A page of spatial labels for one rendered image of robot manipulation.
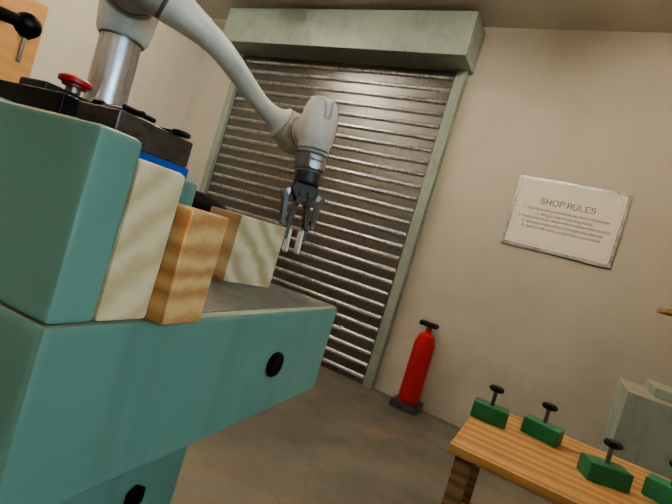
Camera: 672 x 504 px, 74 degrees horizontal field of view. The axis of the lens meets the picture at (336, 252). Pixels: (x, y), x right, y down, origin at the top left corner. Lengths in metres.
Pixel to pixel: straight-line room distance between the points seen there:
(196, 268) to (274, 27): 4.00
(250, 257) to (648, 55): 3.31
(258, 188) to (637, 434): 3.09
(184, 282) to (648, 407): 2.11
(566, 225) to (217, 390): 2.98
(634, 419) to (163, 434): 2.08
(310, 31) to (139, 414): 3.79
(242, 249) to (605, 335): 2.91
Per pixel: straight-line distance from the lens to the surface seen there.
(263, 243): 0.29
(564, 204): 3.15
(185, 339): 0.18
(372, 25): 3.65
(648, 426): 2.21
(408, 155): 3.39
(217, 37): 1.24
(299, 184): 1.26
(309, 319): 0.27
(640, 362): 3.13
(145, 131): 0.47
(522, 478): 1.28
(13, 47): 4.01
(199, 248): 0.16
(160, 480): 0.38
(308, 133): 1.26
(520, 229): 3.13
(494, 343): 3.13
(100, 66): 1.34
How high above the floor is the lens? 0.94
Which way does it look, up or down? 1 degrees down
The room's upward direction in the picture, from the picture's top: 17 degrees clockwise
